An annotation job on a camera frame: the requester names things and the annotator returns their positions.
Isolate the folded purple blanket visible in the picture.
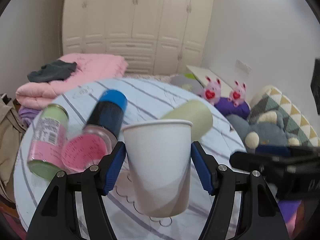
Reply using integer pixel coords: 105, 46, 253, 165
18, 106, 40, 127

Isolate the pink bunny toy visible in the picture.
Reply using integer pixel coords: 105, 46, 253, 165
201, 76, 221, 105
228, 80, 246, 107

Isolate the grey plush toy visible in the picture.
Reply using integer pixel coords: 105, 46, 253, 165
226, 110, 312, 153

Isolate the wall socket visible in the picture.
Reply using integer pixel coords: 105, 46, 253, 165
235, 60, 252, 74

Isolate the white paper cup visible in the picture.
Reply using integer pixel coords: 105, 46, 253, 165
122, 119, 193, 218

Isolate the clear cup with pink label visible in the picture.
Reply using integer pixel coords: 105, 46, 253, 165
61, 125, 118, 172

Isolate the heart pattern bedsheet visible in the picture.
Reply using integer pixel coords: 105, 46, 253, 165
123, 73, 177, 83

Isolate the cream wardrobe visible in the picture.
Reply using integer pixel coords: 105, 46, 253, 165
62, 0, 214, 75

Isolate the dark grey garment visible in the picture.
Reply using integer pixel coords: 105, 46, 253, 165
27, 60, 77, 83

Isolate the white board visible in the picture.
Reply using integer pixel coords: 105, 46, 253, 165
186, 65, 232, 98

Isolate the purple cushion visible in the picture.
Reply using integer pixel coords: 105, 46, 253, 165
214, 97, 250, 119

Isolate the blue and black can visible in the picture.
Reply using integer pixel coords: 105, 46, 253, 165
82, 89, 127, 144

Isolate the light green plastic cup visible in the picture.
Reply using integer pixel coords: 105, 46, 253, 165
161, 100, 213, 142

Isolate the folded pink quilt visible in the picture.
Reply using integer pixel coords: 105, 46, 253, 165
16, 53, 129, 110

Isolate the green and pink can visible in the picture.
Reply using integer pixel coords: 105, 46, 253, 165
27, 103, 69, 181

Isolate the right pink bunny toy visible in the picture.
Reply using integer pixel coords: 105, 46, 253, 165
228, 80, 246, 107

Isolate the striped white quilt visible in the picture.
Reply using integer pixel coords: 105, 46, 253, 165
14, 78, 244, 239

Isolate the beige jacket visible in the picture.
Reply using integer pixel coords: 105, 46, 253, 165
0, 100, 26, 203

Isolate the grey flower pillow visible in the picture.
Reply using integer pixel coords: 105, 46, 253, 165
169, 74, 203, 96

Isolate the triangle pattern pillow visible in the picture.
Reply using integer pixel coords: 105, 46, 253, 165
248, 85, 319, 147

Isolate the left pink bunny toy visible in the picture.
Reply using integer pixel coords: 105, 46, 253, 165
201, 76, 221, 105

